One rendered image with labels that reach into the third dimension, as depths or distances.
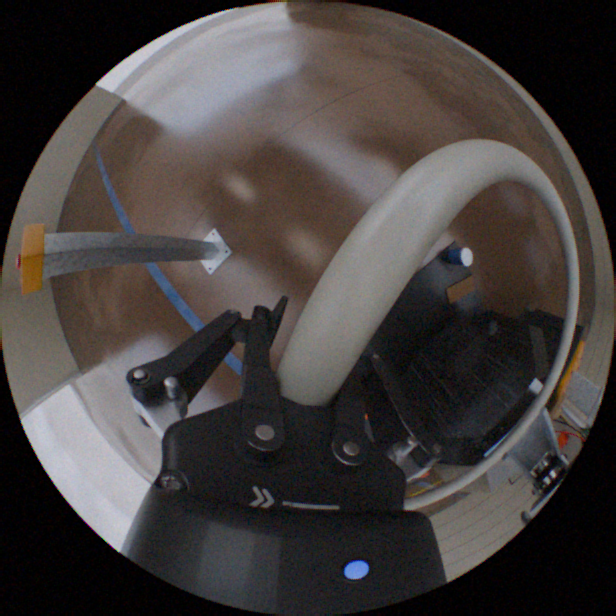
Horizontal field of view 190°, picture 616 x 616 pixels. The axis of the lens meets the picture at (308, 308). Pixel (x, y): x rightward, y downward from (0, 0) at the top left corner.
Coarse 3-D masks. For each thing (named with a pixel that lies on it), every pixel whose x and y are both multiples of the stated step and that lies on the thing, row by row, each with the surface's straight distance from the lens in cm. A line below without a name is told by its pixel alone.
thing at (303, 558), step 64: (192, 448) 6; (320, 448) 7; (192, 512) 3; (256, 512) 3; (320, 512) 4; (384, 512) 4; (192, 576) 3; (256, 576) 3; (320, 576) 3; (384, 576) 3
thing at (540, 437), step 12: (528, 408) 49; (540, 420) 57; (528, 432) 56; (540, 432) 62; (552, 432) 60; (516, 444) 55; (528, 444) 61; (540, 444) 69; (552, 444) 74; (504, 456) 47; (516, 456) 60; (528, 456) 68; (540, 456) 78; (564, 456) 109; (516, 468) 56; (528, 468) 77
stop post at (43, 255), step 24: (24, 240) 62; (48, 240) 65; (72, 240) 66; (96, 240) 69; (120, 240) 74; (144, 240) 81; (168, 240) 91; (192, 240) 107; (216, 240) 124; (24, 264) 59; (48, 264) 64; (72, 264) 67; (96, 264) 71; (120, 264) 77; (216, 264) 123; (24, 288) 65
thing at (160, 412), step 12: (168, 384) 8; (168, 396) 8; (180, 396) 8; (144, 408) 8; (156, 408) 8; (168, 408) 8; (180, 408) 8; (156, 420) 8; (168, 420) 8; (156, 432) 8
